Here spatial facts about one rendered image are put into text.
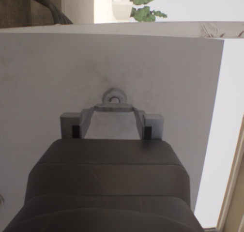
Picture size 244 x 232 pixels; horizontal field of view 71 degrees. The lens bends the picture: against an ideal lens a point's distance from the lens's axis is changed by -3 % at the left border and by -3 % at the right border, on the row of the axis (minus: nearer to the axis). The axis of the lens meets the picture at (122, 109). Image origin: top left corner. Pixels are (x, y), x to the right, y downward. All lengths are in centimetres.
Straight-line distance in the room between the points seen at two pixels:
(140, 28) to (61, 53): 65
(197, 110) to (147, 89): 6
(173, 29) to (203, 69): 65
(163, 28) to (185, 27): 9
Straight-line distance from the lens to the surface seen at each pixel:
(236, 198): 681
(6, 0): 231
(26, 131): 23
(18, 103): 23
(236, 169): 635
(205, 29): 90
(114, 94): 19
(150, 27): 83
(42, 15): 272
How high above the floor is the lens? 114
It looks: 2 degrees up
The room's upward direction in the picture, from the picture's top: 91 degrees clockwise
